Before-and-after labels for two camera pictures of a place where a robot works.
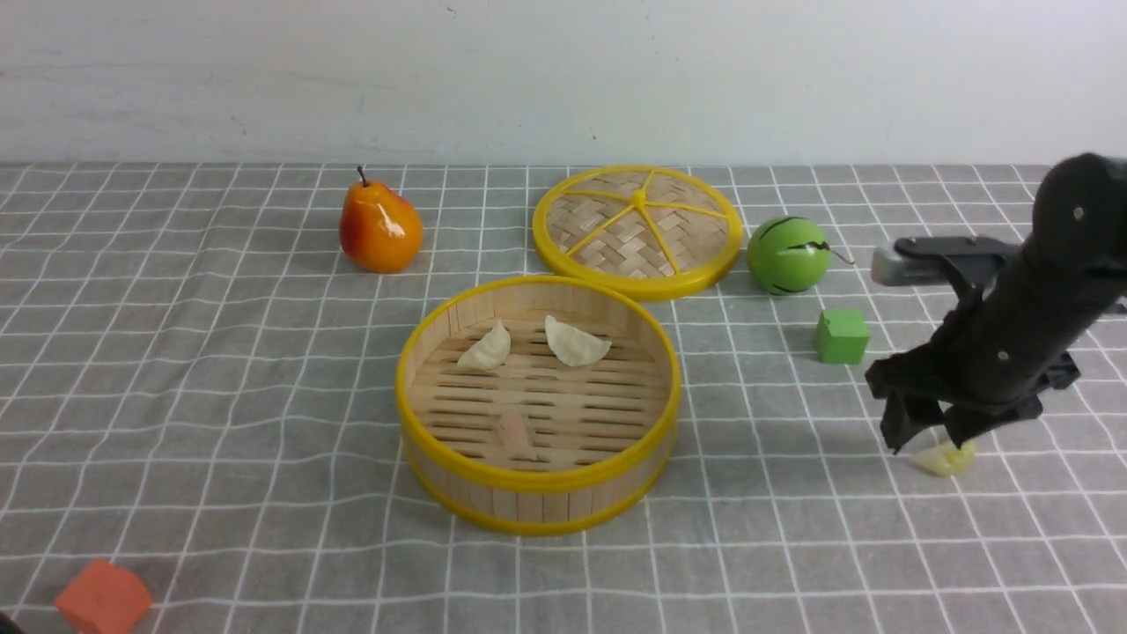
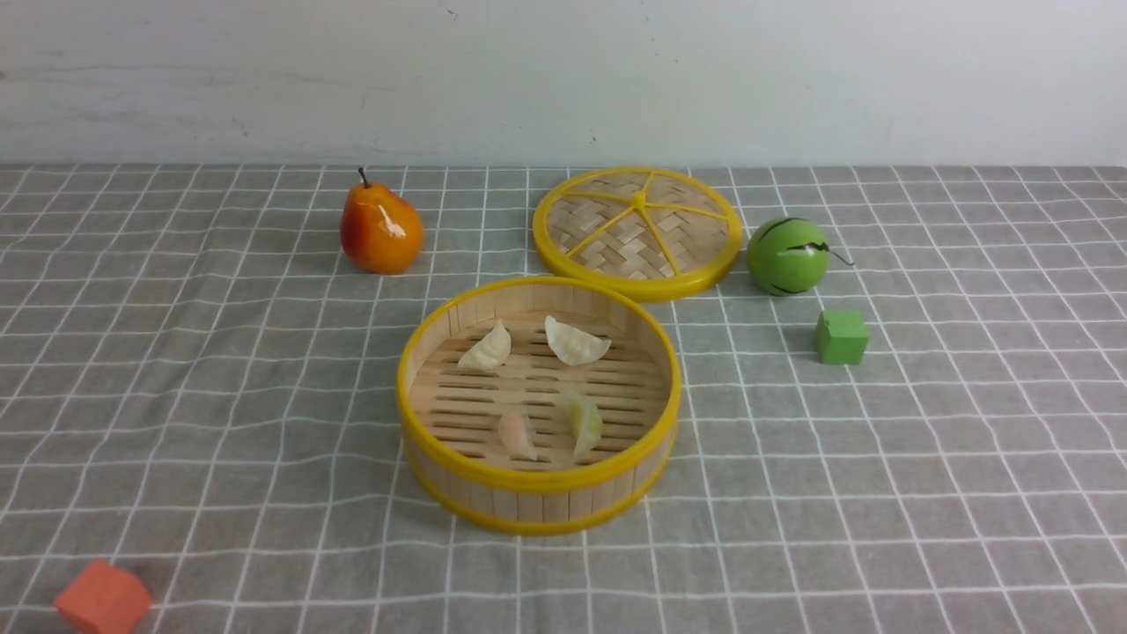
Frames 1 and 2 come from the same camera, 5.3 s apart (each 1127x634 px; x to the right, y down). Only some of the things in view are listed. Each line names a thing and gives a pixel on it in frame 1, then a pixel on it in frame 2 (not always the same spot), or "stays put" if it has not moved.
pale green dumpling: x=946 y=459 → x=587 y=423
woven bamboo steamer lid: x=659 y=232 stays put
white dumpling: x=489 y=351 stays put
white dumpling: x=572 y=345 stays put
